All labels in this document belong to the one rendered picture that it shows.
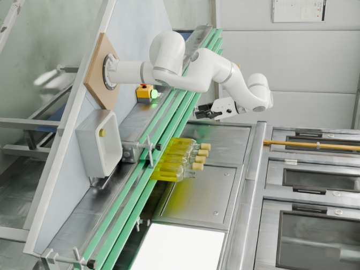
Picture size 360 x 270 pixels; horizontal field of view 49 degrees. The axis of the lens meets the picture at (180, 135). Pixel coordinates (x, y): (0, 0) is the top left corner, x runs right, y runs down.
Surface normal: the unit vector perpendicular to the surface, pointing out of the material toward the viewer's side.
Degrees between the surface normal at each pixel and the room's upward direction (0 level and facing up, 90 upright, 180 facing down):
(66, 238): 90
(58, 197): 0
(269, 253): 90
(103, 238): 90
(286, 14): 90
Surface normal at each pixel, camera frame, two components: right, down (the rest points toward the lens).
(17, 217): -0.08, -0.86
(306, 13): -0.18, 0.51
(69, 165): 0.96, 0.07
